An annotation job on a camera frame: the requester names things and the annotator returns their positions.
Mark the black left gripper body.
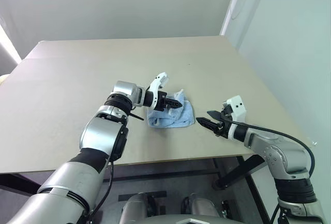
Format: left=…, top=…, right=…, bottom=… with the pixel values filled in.
left=154, top=92, right=170, bottom=113

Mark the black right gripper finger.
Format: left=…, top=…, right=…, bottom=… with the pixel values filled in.
left=206, top=110, right=224, bottom=123
left=195, top=116, right=221, bottom=133

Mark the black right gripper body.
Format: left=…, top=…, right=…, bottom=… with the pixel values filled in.
left=214, top=104, right=235, bottom=140

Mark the light blue towel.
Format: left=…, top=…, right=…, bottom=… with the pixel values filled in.
left=146, top=87, right=195, bottom=130

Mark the grey rounded robot leg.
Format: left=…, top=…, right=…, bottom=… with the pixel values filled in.
left=186, top=192, right=220, bottom=217
left=121, top=192, right=151, bottom=221

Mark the grey robot torso edge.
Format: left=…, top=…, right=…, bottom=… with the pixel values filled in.
left=124, top=212, right=250, bottom=224

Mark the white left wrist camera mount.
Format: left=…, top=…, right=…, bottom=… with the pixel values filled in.
left=145, top=71, right=171, bottom=111

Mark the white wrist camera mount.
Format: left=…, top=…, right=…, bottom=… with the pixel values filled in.
left=145, top=71, right=171, bottom=111
left=221, top=95, right=247, bottom=124

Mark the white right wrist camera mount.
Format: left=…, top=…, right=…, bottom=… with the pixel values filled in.
left=221, top=95, right=247, bottom=124

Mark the black metal table frame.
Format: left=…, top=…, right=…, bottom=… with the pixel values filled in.
left=0, top=154, right=267, bottom=191

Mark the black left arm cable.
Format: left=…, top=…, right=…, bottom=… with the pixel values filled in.
left=87, top=156, right=116, bottom=221

